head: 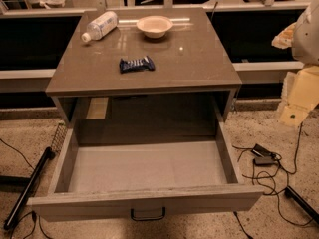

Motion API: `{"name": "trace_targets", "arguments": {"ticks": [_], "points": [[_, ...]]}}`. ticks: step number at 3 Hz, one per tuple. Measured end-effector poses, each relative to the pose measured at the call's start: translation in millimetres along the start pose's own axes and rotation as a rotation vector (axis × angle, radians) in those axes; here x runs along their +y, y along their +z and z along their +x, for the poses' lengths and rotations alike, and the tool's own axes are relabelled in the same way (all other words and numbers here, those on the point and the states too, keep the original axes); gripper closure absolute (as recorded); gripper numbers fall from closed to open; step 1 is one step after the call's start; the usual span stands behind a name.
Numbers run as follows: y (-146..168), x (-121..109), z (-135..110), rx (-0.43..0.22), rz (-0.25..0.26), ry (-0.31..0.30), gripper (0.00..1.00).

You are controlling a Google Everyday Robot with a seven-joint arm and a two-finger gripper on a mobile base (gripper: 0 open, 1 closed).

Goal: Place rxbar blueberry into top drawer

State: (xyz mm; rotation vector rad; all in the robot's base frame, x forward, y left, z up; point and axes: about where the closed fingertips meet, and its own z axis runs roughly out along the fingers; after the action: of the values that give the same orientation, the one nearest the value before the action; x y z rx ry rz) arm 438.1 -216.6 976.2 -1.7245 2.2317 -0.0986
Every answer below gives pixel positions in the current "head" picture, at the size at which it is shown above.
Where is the blue rxbar blueberry wrapper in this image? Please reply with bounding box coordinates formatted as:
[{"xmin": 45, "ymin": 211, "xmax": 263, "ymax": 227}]
[{"xmin": 119, "ymin": 56, "xmax": 156, "ymax": 74}]

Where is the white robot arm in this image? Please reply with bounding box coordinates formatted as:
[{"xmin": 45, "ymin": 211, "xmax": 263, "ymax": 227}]
[{"xmin": 272, "ymin": 0, "xmax": 319, "ymax": 127}]

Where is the grey cabinet with glossy top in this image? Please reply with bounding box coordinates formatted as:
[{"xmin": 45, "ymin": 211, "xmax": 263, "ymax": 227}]
[{"xmin": 46, "ymin": 7, "xmax": 241, "ymax": 121}]

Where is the open grey top drawer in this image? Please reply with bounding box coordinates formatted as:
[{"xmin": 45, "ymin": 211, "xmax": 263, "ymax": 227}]
[{"xmin": 28, "ymin": 102, "xmax": 263, "ymax": 221}]

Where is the white paper bowl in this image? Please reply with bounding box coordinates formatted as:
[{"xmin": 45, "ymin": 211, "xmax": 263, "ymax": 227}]
[{"xmin": 137, "ymin": 16, "xmax": 173, "ymax": 39}]

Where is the metal mesh panel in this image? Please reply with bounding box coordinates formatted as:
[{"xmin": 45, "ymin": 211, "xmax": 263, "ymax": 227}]
[{"xmin": 51, "ymin": 122, "xmax": 67, "ymax": 154}]

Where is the black power adapter brick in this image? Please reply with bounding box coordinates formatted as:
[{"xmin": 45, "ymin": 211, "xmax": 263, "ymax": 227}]
[{"xmin": 251, "ymin": 144, "xmax": 275, "ymax": 158}]

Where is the clear plastic water bottle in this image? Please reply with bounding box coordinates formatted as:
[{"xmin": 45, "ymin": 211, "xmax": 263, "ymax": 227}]
[{"xmin": 81, "ymin": 11, "xmax": 118, "ymax": 43}]

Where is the black stand leg left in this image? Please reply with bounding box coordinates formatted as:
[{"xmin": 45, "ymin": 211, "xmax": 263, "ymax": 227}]
[{"xmin": 3, "ymin": 147, "xmax": 55, "ymax": 231}]

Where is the black stand leg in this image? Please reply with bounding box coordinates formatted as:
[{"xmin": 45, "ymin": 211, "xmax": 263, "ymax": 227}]
[
  {"xmin": 284, "ymin": 186, "xmax": 319, "ymax": 224},
  {"xmin": 3, "ymin": 147, "xmax": 55, "ymax": 231}
]

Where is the black stand leg right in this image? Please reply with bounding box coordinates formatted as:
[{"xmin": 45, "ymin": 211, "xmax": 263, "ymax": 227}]
[{"xmin": 284, "ymin": 186, "xmax": 319, "ymax": 224}]

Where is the black drawer handle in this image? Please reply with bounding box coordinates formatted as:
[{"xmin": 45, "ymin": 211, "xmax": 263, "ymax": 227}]
[{"xmin": 130, "ymin": 207, "xmax": 166, "ymax": 222}]

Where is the black floor cable left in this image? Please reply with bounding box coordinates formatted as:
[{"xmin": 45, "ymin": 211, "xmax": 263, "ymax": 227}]
[{"xmin": 0, "ymin": 138, "xmax": 54, "ymax": 239}]

